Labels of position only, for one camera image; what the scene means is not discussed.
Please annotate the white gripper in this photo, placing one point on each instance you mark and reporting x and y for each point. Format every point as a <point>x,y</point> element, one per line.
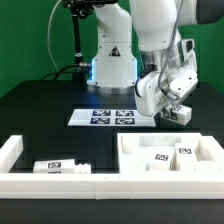
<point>151,95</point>

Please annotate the white square tabletop part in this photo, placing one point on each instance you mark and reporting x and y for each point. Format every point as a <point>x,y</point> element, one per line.
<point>135,151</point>

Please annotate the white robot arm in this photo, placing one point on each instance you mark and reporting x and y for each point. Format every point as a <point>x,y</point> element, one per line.
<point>142,49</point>

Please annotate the white sheet with tags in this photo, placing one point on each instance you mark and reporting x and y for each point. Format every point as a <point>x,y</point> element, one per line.
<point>109,117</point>

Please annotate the white U-shaped fence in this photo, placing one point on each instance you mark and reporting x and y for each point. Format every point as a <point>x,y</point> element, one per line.
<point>152,185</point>

